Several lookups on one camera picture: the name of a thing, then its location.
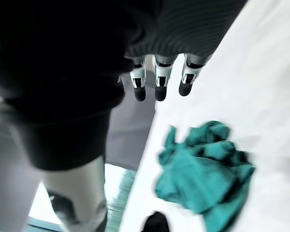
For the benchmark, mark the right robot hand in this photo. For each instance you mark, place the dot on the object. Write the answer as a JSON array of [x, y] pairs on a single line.
[[62, 60]]

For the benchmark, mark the crumpled teal cloth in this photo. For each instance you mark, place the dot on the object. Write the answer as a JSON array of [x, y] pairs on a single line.
[[203, 174]]

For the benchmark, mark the white bed sheet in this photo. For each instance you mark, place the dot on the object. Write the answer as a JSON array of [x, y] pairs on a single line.
[[256, 91]]

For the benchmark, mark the small black object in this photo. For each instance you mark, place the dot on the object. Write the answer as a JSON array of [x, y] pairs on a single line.
[[157, 223]]

